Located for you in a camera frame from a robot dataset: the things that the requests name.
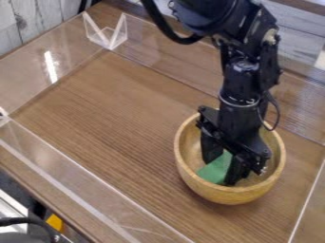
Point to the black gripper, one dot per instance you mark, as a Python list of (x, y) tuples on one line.
[(230, 128)]

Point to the green rectangular block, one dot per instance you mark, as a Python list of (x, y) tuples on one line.
[(214, 171)]

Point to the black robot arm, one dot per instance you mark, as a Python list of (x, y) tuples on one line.
[(243, 31)]

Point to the yellow label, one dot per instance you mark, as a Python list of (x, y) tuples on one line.
[(55, 222)]

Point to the clear acrylic enclosure wall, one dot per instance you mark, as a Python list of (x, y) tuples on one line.
[(100, 121)]

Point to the clear acrylic corner bracket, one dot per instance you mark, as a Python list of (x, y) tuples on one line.
[(108, 38)]

